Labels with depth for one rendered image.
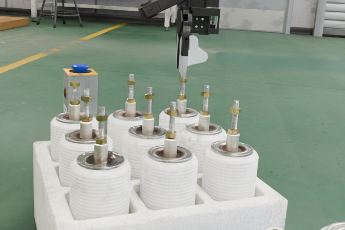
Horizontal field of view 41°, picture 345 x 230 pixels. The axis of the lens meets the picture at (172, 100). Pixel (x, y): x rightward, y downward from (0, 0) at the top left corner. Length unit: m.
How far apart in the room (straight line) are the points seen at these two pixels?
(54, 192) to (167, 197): 0.19
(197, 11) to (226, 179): 0.36
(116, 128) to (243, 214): 0.33
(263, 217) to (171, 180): 0.18
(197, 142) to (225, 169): 0.12
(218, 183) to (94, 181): 0.22
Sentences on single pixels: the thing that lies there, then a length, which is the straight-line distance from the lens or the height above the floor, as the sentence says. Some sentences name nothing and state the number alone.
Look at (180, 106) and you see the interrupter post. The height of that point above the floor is 0.27.
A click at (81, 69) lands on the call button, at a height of 0.32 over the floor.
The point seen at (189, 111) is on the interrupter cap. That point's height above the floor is 0.25.
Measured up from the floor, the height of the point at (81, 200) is 0.20.
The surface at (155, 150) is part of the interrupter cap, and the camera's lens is 0.79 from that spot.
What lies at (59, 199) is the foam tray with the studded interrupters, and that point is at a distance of 0.79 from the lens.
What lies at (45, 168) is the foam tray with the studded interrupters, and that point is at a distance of 0.90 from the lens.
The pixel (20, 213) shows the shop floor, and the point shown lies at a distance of 1.14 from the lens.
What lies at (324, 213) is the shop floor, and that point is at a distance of 1.23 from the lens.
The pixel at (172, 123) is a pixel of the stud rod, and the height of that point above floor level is 0.31.
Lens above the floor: 0.53
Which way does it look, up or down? 14 degrees down
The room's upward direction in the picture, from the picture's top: 3 degrees clockwise
